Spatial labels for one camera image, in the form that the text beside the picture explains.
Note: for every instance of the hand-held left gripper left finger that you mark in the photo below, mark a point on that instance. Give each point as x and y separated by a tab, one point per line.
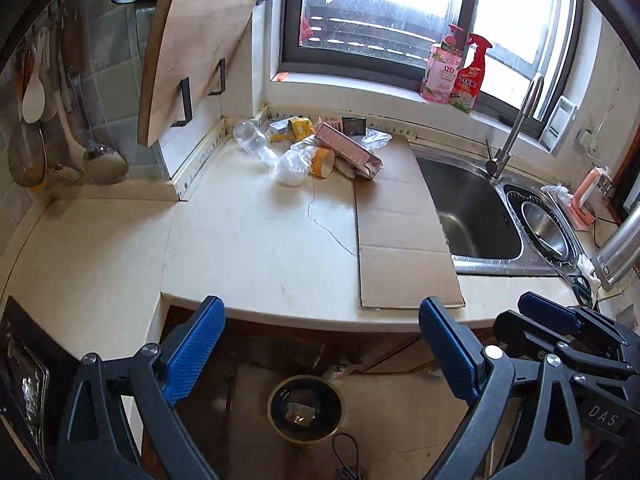
195	345

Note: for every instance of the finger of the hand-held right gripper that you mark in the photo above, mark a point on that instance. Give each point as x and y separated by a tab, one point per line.
530	332
547	310

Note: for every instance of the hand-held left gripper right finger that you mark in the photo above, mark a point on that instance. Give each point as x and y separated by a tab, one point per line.
450	345

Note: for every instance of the round dark waste bin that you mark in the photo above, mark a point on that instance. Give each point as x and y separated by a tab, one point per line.
280	425

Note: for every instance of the white plastic bag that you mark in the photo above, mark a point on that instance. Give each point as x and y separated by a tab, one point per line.
292	170

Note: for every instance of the clear plastic bottle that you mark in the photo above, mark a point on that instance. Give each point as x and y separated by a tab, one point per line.
248	136

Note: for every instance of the clear plastic wrapper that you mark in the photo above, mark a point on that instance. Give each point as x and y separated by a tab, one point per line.
377	139

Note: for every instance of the yellow paper cup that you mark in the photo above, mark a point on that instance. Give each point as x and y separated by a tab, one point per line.
322	162

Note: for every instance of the pink cardboard box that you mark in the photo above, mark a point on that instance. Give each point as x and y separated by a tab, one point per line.
345	147

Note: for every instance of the white carton box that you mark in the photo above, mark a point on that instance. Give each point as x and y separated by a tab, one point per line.
279	129

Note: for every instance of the small dark box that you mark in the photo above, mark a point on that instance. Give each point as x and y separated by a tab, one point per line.
353	126

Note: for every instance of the yellow snack packet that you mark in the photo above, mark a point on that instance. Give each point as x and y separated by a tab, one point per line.
301	127

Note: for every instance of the steel strainer bowl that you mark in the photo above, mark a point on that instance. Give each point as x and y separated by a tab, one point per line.
545	230

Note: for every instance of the steel cylinder appliance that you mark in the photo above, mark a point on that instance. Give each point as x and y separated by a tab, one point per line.
622	250

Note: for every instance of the pink sponge holder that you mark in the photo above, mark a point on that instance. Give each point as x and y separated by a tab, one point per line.
582	200

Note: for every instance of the clear plastic bag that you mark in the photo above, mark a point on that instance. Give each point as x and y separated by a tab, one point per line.
556	192

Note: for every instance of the stainless steel sink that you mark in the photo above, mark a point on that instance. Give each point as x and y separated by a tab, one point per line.
475	210

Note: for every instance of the brown crumpled wrapper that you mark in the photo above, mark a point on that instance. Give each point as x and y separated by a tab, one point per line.
300	412

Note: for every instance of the flat cardboard sheet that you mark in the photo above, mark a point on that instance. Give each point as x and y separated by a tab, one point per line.
400	230

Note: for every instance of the black gas stove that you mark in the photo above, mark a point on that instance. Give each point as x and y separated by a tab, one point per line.
30	340

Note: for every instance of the white vent panel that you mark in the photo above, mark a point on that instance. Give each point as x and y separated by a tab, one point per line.
557	127

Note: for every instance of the steel kitchen faucet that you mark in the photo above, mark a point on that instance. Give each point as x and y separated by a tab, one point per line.
515	130

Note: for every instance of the glass splash guard panel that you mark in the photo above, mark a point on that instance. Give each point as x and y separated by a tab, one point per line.
197	160

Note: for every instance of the white slotted spoon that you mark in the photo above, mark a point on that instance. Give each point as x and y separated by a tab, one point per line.
65	174

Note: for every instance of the red spray bottle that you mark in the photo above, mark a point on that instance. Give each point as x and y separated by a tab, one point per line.
467	85

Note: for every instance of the black cutting board rack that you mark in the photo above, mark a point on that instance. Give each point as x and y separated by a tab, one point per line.
187	100

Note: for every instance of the pink soap pump bottle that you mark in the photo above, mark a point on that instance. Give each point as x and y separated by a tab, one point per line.
440	75

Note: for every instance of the white rice paddle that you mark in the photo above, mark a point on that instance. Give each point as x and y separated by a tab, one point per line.
34	100

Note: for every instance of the wooden cutting board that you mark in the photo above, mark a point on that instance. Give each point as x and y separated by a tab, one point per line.
195	45

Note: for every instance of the dark framed window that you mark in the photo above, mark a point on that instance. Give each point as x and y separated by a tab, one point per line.
292	35

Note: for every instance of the white wall socket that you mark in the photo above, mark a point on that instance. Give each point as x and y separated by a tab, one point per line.
588	140

